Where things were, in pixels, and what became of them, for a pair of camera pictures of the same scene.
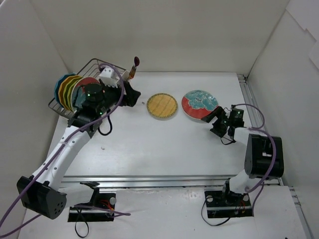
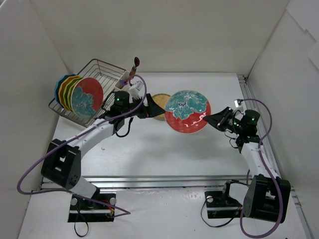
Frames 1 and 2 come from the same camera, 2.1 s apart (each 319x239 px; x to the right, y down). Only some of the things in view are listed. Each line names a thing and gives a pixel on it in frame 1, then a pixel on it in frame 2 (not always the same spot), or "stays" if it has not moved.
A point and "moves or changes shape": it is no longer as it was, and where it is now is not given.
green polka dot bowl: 69,97 stays
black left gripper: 123,94 -> 145,108
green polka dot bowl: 66,88 stays
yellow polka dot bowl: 61,89 stays
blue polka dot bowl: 57,87 stays
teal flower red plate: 197,103 moves or changes shape
